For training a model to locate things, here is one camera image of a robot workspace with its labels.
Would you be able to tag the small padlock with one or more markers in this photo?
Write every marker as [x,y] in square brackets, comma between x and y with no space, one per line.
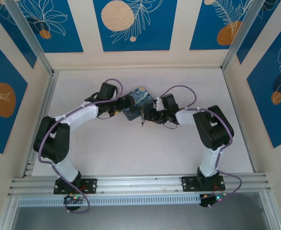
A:
[143,112]

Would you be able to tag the metal key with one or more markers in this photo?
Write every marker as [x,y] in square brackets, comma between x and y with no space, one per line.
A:
[142,123]

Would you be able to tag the starry night tin box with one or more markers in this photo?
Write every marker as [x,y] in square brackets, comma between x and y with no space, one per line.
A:
[140,98]

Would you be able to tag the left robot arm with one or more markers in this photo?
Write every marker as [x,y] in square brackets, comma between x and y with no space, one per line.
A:
[66,167]

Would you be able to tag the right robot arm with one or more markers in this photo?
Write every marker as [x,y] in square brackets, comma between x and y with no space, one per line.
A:
[210,163]

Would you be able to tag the blue panel with lily drawing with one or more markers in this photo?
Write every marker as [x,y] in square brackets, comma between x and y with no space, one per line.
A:
[66,40]

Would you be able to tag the blue panel with cream circle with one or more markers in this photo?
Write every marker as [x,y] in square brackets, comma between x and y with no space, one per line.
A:
[155,36]

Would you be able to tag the blue panel with fern drawing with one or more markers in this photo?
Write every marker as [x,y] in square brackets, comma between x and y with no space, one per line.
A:
[207,28]

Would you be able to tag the blue floral patterned cloth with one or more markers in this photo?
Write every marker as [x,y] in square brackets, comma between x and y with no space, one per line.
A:
[262,107]

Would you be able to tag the blue panel with leaf lines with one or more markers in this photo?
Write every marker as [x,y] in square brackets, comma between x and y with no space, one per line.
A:
[274,28]

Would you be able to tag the aluminium side rail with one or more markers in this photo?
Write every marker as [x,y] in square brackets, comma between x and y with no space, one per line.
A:
[48,95]

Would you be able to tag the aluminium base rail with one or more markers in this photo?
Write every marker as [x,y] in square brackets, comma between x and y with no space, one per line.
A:
[135,184]

